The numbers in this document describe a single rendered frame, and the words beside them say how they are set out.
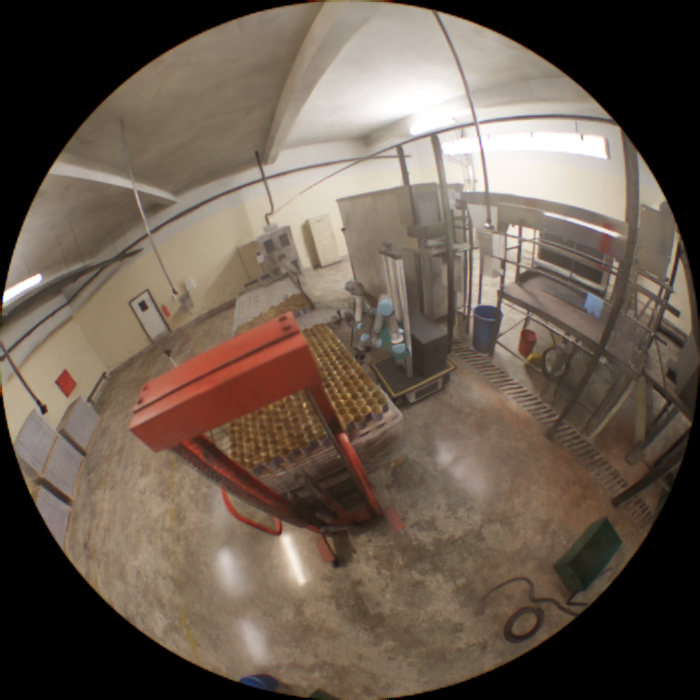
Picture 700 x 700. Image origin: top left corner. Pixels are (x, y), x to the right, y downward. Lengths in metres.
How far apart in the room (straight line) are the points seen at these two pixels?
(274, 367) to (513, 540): 2.42
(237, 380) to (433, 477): 2.19
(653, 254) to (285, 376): 2.48
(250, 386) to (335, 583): 2.12
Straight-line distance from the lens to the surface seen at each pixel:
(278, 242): 7.19
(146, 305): 9.90
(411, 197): 2.81
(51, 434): 7.87
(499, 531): 2.48
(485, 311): 3.74
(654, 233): 2.34
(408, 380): 2.75
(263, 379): 0.54
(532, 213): 2.57
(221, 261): 8.77
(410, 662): 2.59
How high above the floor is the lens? 2.32
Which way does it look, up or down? 37 degrees down
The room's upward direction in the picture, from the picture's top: 16 degrees counter-clockwise
